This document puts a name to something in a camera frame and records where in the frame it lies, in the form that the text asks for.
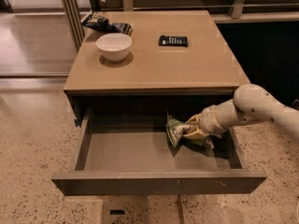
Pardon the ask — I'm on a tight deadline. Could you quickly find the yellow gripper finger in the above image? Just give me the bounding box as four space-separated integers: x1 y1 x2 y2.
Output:
186 114 201 126
184 130 208 140

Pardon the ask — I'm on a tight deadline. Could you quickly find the green jalapeno chip bag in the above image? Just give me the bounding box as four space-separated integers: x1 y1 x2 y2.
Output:
165 114 214 149

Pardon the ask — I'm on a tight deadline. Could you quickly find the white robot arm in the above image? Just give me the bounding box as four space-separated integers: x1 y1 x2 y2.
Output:
185 83 299 142

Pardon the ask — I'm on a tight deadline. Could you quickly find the brown drawer cabinet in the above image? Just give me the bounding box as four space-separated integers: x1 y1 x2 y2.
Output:
64 10 249 121

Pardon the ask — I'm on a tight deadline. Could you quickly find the open top drawer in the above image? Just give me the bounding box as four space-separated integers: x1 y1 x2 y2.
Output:
51 111 266 196

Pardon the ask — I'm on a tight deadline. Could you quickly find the dark blue chip bag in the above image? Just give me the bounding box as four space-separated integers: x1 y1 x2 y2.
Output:
81 12 133 35

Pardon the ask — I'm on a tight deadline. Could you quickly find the white ceramic bowl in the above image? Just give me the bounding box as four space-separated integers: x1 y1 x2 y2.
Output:
96 33 133 63

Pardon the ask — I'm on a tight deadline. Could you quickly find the metal railing frame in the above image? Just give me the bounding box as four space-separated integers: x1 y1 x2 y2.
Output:
90 0 299 23

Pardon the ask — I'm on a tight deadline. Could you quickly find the metal vertical post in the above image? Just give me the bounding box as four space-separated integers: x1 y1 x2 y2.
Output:
61 0 85 50

